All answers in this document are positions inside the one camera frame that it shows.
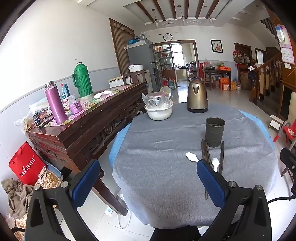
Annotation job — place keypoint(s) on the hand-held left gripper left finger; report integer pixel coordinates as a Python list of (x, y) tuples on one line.
[(85, 183)]

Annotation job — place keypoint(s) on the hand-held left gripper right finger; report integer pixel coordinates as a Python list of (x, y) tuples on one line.
[(210, 185)]

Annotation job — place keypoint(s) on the white plastic spoon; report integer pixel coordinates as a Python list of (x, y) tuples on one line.
[(190, 156), (215, 162)]

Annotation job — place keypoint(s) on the dark chopstick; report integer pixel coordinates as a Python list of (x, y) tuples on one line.
[(205, 150), (208, 155), (223, 150), (202, 150)]

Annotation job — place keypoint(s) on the dark grey utensil holder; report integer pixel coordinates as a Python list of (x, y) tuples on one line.
[(214, 133)]

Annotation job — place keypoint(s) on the red child's chair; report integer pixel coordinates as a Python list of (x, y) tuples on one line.
[(288, 132)]

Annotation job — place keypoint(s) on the grey tub of grain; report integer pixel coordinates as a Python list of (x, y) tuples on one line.
[(52, 177)]

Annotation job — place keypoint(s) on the white stool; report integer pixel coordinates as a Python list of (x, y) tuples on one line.
[(276, 124)]

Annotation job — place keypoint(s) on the blue table cover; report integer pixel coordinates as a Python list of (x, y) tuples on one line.
[(266, 129)]

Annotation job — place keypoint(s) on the white power strip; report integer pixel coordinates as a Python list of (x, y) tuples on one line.
[(109, 210)]

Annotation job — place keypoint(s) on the carved wooden sideboard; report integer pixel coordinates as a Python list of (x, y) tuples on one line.
[(76, 132)]

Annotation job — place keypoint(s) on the grey tablecloth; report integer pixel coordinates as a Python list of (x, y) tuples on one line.
[(161, 162)]

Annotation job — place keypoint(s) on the red paper bag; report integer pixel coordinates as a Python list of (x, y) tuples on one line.
[(26, 163)]

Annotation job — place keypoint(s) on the beige cloth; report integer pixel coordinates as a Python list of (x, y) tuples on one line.
[(17, 197)]

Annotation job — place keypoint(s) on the purple cup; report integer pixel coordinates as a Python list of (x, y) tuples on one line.
[(75, 107)]

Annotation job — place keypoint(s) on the wooden staircase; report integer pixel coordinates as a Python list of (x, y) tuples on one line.
[(270, 76)]

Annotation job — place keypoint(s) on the clear plastic cup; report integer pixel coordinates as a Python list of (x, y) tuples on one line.
[(71, 99)]

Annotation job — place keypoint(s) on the purple thermos flask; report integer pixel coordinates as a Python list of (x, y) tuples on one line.
[(55, 102)]

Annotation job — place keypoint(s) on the clear water jug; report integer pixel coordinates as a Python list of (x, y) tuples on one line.
[(238, 83)]

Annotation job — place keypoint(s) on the clear plastic bag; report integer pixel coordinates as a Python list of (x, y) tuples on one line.
[(27, 115)]

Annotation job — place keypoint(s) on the white bowl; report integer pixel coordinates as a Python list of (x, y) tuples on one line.
[(158, 113)]

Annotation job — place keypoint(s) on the bronze electric kettle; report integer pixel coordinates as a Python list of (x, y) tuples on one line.
[(197, 97)]

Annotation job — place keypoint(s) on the white crumpled paper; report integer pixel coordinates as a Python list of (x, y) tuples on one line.
[(103, 94)]

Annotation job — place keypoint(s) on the red-capped plastic bottle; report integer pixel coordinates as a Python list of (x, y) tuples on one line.
[(63, 92)]

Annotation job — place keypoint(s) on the tall orange box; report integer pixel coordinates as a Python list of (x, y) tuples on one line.
[(225, 83)]

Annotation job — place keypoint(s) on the white plate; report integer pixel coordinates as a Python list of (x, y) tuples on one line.
[(165, 91)]

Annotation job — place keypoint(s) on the green thermos jug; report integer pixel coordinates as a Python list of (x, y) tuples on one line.
[(82, 78)]

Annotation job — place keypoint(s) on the white chest freezer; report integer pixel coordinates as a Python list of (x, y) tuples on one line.
[(116, 82)]

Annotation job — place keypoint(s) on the blue water jug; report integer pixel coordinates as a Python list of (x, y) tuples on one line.
[(171, 83)]

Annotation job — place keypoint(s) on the flat orange box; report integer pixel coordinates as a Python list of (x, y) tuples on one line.
[(224, 68)]

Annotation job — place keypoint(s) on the dark wooden side table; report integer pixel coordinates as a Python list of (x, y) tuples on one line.
[(217, 73)]

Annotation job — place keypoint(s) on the wooden chair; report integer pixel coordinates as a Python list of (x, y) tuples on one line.
[(133, 77)]

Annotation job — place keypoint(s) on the metal basin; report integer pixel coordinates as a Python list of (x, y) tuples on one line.
[(210, 68)]

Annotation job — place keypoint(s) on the white rice cooker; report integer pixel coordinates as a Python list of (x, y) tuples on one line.
[(135, 68)]

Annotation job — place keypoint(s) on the framed picture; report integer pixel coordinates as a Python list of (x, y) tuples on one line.
[(216, 46)]

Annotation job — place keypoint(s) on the shelf of bottles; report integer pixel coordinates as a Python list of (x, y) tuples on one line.
[(163, 58)]

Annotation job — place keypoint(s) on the grey fridge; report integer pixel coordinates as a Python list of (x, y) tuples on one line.
[(141, 55)]

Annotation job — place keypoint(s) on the slatted wooden door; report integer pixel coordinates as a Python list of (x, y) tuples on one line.
[(121, 46)]

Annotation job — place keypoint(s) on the pendant lamp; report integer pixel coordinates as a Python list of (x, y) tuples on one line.
[(182, 19), (157, 22), (210, 18)]

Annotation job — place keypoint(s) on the wall calendar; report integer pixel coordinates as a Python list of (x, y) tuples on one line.
[(286, 46)]

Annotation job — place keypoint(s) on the round wall clock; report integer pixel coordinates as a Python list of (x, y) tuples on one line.
[(167, 37)]

